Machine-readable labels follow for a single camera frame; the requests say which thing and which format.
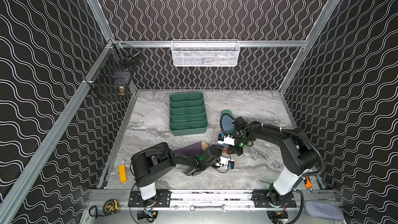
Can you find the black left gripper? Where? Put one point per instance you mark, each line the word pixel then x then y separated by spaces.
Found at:
pixel 216 156

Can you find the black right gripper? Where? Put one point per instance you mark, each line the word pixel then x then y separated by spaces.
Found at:
pixel 235 127

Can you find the purple striped sock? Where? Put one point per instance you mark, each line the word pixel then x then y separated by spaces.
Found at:
pixel 192 149

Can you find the blue orange striped sock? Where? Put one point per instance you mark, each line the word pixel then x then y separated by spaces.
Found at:
pixel 226 122

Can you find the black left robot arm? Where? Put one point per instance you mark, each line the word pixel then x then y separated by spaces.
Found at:
pixel 151 164

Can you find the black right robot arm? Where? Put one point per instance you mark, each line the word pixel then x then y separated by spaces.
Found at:
pixel 300 156

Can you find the green divided plastic tray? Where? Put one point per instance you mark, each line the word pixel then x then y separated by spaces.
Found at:
pixel 187 113

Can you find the yellow block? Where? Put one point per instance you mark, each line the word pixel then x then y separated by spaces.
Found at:
pixel 122 174

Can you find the grey cloth pad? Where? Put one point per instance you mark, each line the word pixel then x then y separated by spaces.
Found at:
pixel 323 211

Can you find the yellow tape measure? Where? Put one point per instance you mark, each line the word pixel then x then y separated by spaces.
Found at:
pixel 110 207

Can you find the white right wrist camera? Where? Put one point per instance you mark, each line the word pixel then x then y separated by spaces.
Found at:
pixel 226 140

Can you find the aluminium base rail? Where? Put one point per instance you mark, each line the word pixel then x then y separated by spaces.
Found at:
pixel 225 200

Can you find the orange handled tool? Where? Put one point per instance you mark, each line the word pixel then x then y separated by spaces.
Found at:
pixel 308 184

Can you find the white mesh wall basket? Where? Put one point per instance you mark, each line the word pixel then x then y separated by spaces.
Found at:
pixel 205 52

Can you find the black wire wall basket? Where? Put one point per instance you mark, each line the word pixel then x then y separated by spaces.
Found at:
pixel 112 82

